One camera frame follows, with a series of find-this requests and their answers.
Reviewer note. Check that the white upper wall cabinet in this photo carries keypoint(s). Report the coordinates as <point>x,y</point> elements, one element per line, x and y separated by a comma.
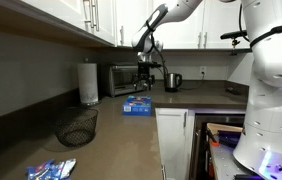
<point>181,30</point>
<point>67,10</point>

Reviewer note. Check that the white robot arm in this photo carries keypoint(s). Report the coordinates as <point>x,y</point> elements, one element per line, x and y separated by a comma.
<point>271,100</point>

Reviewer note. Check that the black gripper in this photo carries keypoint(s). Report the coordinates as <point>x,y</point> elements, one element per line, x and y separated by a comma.
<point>144,75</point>

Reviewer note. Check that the white perforated robot table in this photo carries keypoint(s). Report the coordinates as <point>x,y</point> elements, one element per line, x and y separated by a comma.
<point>224,166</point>

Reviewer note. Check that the white lower cabinet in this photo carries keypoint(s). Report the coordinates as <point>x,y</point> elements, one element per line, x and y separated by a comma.
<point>172,143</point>

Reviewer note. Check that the orange black hand tool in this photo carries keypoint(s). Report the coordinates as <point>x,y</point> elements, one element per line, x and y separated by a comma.
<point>214,142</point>

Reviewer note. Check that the white wall outlet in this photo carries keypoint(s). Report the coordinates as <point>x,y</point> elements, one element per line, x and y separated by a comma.
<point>202,70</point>

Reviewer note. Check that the white paper towel roll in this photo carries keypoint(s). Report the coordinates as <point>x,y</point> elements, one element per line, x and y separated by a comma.
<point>87,81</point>

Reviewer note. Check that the blue white snack packet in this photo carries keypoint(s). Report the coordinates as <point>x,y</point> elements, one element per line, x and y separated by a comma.
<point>68,167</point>
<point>37,171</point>
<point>55,170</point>

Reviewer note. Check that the blue snack cardboard box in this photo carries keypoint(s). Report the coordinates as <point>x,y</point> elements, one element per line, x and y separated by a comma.
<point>137,106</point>

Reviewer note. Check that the small black countertop object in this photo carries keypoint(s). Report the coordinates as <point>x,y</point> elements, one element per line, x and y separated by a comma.
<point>233,90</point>

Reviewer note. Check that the black camera on mount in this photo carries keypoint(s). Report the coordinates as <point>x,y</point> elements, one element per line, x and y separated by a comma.
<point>232,34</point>

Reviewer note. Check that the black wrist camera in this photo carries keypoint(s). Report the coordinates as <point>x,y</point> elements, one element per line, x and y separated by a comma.
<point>149,64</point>

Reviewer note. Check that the wooden board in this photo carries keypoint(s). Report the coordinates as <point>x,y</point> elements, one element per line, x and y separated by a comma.
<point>224,127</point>

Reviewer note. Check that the stainless steel electric kettle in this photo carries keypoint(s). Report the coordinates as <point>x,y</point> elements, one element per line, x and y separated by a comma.
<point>171,81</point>

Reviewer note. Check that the silver toaster oven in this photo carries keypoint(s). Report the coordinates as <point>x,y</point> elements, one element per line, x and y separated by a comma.
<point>121,80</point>

